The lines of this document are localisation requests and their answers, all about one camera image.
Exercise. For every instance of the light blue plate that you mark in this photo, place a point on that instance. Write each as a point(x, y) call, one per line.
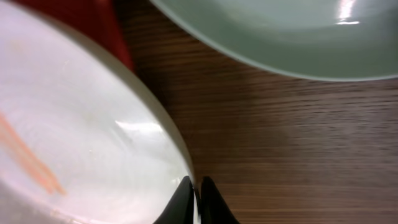
point(329, 40)

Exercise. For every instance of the white plate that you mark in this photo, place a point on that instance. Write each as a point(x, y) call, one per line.
point(83, 140)

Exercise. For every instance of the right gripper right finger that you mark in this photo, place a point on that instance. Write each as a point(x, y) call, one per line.
point(214, 209)

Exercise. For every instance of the red plastic tray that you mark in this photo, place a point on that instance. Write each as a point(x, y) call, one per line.
point(94, 18)

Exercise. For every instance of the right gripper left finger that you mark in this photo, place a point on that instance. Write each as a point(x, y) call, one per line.
point(180, 208)

